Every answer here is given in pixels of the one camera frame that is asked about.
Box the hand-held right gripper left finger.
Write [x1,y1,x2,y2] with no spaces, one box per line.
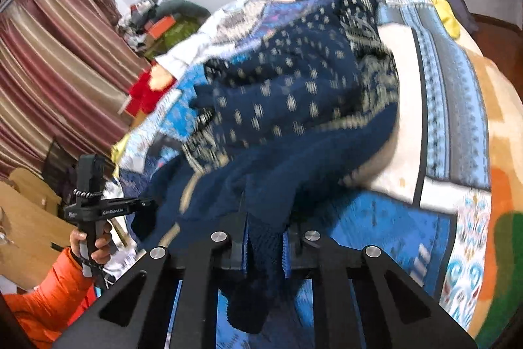
[53,212,251,349]

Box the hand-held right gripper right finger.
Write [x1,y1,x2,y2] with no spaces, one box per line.
[282,227,480,349]

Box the navy patterned hooded jacket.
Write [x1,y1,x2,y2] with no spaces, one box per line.
[131,0,402,334]

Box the person's left forearm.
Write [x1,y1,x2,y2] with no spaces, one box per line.
[3,247,101,349]

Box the pile of clothes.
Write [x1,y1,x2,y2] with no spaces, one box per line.
[118,0,169,49]

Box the person's left hand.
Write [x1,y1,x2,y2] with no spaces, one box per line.
[69,223,116,265]

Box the black chair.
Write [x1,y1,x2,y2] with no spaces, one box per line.
[42,140,80,198]

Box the yellow cloth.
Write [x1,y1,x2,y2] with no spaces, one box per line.
[110,135,132,166]

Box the wooden desk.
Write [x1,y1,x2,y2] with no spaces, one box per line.
[0,168,82,290]

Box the red plush toy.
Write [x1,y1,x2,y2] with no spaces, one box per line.
[124,66,181,117]

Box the striped red curtain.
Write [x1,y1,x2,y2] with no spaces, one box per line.
[0,0,152,180]

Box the white cloth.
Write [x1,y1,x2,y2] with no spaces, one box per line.
[154,38,215,78]

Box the orange box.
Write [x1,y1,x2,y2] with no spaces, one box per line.
[147,17,174,41]

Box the green patterned cloth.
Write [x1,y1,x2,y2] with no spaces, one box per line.
[143,19,209,59]

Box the grey bolster pillow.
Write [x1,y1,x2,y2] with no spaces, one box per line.
[157,0,212,22]

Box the blue patchwork quilt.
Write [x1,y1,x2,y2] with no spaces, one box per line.
[110,0,494,335]

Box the orange patterned blanket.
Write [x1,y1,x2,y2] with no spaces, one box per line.
[464,46,523,349]

